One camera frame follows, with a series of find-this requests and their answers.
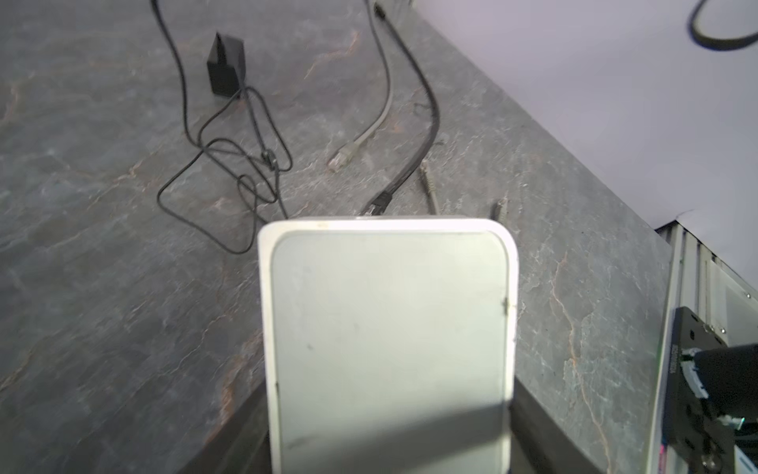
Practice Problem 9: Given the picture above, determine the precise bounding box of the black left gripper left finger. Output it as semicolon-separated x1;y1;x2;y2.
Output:
179;381;268;473

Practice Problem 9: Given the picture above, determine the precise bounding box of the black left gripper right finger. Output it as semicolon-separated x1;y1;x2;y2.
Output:
509;384;600;474

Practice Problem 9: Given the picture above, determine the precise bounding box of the white network switch box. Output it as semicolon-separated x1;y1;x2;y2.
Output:
258;217;519;473

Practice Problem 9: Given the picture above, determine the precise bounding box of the black ethernet cable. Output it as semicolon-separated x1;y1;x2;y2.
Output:
359;2;441;216

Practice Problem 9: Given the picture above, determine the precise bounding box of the black power adapter small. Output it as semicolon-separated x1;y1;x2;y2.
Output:
147;0;294;256

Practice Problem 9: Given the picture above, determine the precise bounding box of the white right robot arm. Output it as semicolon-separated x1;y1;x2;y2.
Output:
662;307;757;473

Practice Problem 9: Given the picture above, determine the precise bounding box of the front aluminium rail base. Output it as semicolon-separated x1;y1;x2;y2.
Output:
645;221;757;473

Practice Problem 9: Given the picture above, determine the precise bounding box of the grey ethernet cable curved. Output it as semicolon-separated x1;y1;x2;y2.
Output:
327;1;394;173

